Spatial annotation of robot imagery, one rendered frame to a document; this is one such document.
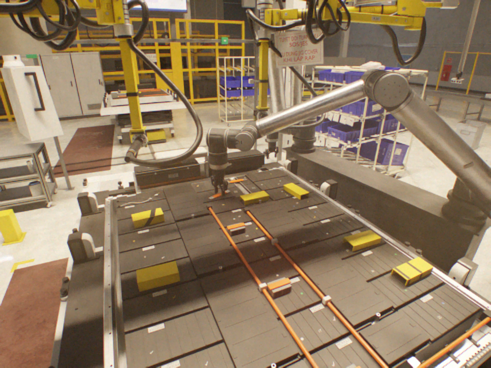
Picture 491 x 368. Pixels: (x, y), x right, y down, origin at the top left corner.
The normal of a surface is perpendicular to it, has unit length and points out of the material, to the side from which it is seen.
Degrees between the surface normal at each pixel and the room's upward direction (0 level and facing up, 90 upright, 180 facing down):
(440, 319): 0
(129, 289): 0
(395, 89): 90
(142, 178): 90
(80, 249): 90
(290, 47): 90
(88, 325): 0
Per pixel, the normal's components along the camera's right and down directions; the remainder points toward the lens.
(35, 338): 0.00, -0.90
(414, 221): -0.86, 0.22
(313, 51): -0.32, 0.40
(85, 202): 0.41, 0.39
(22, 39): 0.74, 0.29
